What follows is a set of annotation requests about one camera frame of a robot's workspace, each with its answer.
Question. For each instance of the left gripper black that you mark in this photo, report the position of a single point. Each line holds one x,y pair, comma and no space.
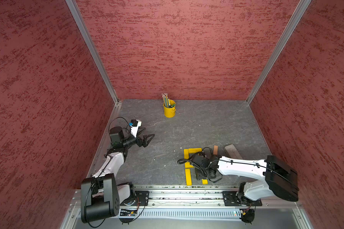
145,143

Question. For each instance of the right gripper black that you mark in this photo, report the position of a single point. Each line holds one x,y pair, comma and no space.
199,175

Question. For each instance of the natural wooden block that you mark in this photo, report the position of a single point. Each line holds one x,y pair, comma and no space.
215,150

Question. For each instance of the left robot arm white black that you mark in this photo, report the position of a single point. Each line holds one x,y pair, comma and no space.
101,197

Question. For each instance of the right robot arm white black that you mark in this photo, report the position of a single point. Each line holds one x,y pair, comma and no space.
272,176

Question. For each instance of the grey wooden plank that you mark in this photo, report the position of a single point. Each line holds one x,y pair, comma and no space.
232,152

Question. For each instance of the yellow metal pencil bucket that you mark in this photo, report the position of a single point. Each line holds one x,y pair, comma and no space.
170,110

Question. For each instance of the bundle of coloured pencils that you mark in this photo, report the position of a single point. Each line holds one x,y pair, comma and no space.
166,101

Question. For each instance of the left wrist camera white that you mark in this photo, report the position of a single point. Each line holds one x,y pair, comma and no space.
134,126

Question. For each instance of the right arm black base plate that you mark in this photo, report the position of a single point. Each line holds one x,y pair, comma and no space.
231,199

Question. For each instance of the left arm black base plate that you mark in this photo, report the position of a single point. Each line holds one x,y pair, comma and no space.
141,198

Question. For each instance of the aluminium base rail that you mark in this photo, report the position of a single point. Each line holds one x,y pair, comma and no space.
195,197

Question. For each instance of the white slotted cable duct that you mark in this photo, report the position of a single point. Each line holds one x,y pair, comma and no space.
188,214

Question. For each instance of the left aluminium corner post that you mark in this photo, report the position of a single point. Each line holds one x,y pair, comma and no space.
74,9

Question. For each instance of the aluminium corner post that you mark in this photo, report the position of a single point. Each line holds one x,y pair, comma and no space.
285,36
74,9

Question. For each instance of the right aluminium corner post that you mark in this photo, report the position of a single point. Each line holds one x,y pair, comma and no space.
285,36

